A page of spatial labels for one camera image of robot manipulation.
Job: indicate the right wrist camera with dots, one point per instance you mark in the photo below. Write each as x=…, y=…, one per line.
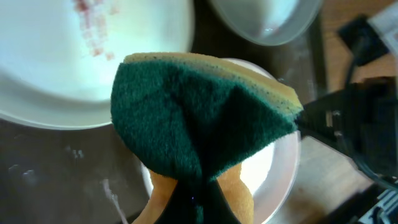
x=385, y=25

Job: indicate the white plate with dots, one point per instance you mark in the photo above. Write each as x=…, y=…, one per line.
x=267, y=22
x=59, y=57
x=270, y=175

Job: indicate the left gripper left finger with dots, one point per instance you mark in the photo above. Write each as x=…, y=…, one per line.
x=181, y=207

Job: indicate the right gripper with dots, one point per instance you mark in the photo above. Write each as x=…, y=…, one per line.
x=360, y=122

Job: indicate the green yellow sponge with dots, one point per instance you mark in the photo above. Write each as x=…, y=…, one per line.
x=194, y=118

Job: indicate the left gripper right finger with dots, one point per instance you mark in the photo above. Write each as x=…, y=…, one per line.
x=215, y=206

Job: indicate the white plate bottom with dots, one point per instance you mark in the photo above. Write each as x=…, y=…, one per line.
x=270, y=175

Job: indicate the large brown serving tray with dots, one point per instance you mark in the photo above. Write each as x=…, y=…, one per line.
x=50, y=176

